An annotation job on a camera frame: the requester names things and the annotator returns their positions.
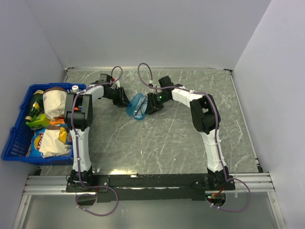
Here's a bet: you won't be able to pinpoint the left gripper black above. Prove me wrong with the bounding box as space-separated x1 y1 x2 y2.
105 87 132 108

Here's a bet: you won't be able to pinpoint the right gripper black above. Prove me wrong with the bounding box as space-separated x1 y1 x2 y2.
145 92 170 115

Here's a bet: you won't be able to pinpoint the black thin sunglasses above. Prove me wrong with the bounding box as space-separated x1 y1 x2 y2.
133 96 148 120

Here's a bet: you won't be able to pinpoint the blue translucent glasses case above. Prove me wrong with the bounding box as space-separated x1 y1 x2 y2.
126 93 145 117

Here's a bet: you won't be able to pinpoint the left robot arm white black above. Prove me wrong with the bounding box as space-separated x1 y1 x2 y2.
64 73 130 192

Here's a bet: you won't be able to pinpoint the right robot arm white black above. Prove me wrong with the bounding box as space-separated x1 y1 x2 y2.
146 76 228 190

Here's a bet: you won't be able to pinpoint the green bottle white cap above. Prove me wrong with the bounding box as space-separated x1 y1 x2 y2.
71 85 80 93

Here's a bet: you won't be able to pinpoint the brown white paper bag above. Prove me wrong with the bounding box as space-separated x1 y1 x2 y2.
43 87 67 120

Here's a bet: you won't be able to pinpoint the orange snack pack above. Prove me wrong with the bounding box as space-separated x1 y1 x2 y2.
45 107 67 125

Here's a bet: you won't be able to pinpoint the dark green glass bottle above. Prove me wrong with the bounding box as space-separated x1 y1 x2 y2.
25 90 44 122

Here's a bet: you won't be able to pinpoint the lime green snack pack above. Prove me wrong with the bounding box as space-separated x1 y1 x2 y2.
26 113 50 130

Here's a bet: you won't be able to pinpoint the blue yellow chips bag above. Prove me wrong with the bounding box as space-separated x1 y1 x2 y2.
26 128 46 157

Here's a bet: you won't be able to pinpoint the blue plastic basket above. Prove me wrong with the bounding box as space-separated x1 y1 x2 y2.
1 83 74 166

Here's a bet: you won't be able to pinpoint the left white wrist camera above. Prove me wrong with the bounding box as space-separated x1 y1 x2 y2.
111 78 120 90

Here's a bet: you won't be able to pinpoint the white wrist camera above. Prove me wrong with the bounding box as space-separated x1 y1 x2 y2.
111 78 120 90
148 80 160 93

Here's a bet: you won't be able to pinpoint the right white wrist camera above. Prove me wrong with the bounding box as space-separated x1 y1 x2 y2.
148 80 160 93

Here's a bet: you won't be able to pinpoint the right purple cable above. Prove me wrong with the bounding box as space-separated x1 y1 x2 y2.
137 62 252 213

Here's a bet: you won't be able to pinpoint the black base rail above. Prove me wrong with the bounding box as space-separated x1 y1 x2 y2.
66 173 235 203

